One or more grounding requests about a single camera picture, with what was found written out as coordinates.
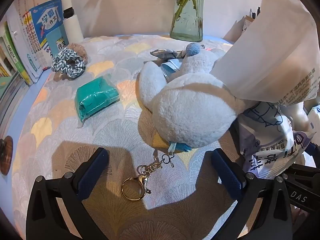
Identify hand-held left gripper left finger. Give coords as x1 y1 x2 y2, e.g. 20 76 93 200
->
26 147 110 240

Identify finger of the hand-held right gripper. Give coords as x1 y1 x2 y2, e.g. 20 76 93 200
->
304 140 320 161

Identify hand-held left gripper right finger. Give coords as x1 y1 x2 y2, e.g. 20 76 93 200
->
211 148 293 240

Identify white packet with blue print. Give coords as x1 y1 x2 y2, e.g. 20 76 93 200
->
236 100 314 180

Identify white plush toy keychain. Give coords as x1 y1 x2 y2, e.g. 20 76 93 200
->
121 42 247 202

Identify white blue tissue pack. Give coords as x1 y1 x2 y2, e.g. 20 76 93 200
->
304 105 320 136

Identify patterned tablecloth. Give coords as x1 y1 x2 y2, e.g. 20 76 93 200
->
11 32 320 240

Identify teal cloth in plastic packet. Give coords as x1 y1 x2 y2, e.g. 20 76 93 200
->
74 77 120 123

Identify round wooden coaster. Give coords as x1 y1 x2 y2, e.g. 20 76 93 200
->
0 135 14 175

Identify white paper bag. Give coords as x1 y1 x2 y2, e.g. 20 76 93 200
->
212 0 320 105

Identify blue white checked scrunchie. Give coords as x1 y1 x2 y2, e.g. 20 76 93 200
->
51 47 86 80

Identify brown scrunchie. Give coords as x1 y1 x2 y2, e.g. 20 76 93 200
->
67 43 88 63

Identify small blue booklet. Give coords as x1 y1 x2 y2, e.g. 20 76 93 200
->
47 27 69 61

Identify plaid bow hair clip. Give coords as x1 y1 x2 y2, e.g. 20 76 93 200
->
149 47 187 60

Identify bamboo pen holder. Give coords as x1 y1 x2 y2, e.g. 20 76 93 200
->
241 15 258 40

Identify green spine books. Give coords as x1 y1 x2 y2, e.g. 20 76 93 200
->
0 21 31 87

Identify bunch of pens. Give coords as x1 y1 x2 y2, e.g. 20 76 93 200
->
249 7 262 20

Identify white desk lamp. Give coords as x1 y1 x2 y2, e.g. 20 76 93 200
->
59 0 83 42

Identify blue cover workbook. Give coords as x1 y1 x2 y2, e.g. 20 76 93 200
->
28 0 69 68

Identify white cover workbook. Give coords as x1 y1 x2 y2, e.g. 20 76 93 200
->
7 0 54 83

